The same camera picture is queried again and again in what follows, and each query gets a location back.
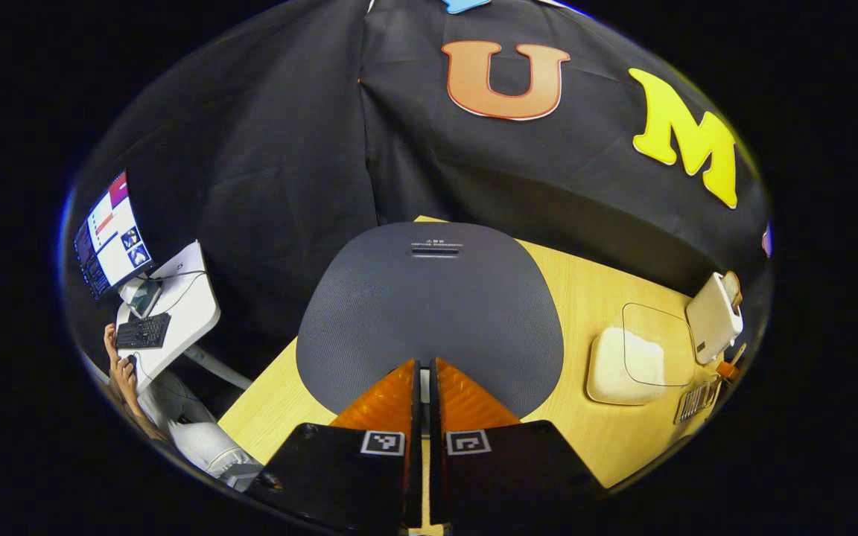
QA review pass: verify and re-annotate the clear box of white rice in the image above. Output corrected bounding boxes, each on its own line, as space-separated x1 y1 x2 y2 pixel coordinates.
587 303 696 406

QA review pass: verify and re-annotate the white toaster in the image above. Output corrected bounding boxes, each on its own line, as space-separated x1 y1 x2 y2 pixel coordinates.
686 272 744 366

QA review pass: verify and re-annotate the dark grey rice cooker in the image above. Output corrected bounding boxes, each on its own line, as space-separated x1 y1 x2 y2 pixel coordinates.
296 221 564 418

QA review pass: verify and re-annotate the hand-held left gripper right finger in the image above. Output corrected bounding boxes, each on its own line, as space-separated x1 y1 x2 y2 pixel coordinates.
429 357 608 533

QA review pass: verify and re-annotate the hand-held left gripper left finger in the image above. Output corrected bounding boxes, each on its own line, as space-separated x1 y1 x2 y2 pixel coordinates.
247 360 422 533

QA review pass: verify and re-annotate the black keyboard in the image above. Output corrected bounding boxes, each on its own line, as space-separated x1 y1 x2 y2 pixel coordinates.
115 313 172 351

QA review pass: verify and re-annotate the white side table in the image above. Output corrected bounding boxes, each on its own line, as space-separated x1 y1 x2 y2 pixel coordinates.
115 240 255 394

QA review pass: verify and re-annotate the computer monitor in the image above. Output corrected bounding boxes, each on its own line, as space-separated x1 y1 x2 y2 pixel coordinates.
74 171 154 301

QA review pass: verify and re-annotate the black backdrop cloth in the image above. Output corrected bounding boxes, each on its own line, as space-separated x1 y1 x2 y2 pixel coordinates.
64 0 772 388

